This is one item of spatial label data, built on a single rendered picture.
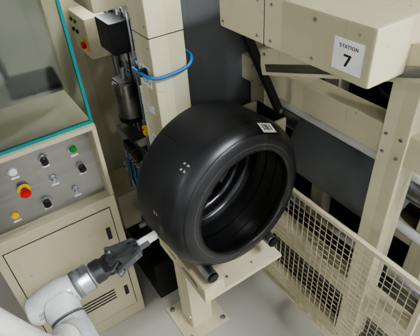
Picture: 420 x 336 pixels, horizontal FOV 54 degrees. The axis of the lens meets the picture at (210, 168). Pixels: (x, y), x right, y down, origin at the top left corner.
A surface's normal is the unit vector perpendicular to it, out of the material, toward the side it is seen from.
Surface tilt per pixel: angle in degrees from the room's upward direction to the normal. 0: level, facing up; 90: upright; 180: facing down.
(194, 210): 84
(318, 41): 90
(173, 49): 90
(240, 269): 0
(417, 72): 90
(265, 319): 0
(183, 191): 62
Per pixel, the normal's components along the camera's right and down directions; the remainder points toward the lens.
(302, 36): -0.83, 0.38
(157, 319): -0.06, -0.79
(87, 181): 0.55, 0.49
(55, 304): 0.09, -0.40
